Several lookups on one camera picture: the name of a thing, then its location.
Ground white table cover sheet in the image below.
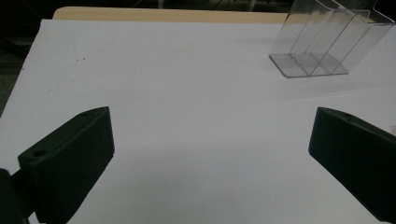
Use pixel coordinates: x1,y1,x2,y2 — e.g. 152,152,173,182
0,19,396,224

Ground clear acrylic tiered holder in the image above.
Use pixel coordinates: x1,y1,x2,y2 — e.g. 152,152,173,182
268,0,396,78

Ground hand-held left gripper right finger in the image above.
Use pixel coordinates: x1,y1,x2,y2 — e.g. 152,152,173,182
308,106,396,224

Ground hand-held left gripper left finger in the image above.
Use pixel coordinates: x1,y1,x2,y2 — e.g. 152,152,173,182
17,105,116,224

